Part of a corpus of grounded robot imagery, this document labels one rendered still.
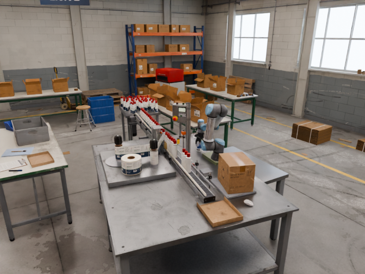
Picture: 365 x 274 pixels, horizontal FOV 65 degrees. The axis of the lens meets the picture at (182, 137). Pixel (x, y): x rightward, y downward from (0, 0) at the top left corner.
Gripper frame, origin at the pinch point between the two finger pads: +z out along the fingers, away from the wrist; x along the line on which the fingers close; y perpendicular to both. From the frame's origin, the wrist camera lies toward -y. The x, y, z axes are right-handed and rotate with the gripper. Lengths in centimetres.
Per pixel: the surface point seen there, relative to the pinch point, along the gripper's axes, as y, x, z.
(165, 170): 38, -65, 0
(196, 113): -116, 71, -6
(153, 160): 27, -73, -8
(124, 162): 26, -104, -13
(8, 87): -519, -201, -10
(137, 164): 31, -92, -9
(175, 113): 11, -39, -50
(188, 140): 19.2, -27.6, -19.6
